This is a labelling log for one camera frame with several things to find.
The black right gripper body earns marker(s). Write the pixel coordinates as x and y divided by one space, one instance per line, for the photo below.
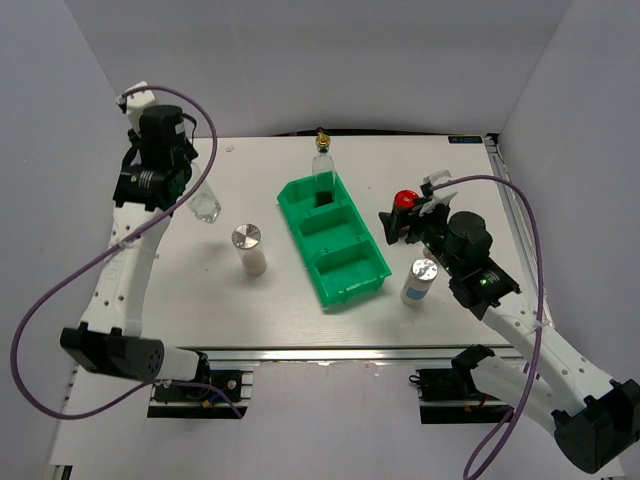
431 227

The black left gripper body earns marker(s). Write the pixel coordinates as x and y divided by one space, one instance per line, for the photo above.
189 153

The red lid sauce jar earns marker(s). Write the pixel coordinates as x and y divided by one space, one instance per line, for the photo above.
405 199

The blue label shaker jar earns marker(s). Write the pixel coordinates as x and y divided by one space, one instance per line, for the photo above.
420 277

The glass oil bottle gold spout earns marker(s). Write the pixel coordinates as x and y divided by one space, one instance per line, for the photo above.
323 170

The white powder shaker jar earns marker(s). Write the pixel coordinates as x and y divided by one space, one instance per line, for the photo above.
247 240

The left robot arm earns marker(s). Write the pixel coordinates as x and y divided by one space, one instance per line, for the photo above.
154 175

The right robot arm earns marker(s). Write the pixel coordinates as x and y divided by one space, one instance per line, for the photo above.
592 417

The green three-compartment plastic bin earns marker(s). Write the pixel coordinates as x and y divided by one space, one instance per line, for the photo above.
341 256

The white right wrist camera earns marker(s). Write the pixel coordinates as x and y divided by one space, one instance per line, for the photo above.
437 191

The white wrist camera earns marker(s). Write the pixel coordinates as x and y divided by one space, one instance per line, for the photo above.
437 191
133 105

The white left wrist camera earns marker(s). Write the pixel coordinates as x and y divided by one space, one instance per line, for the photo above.
133 105

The aluminium table frame rail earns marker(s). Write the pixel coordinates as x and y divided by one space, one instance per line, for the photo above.
514 252

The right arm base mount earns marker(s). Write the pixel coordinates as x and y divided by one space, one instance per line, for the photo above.
445 400

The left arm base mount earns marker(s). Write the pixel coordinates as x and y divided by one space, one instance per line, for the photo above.
221 390

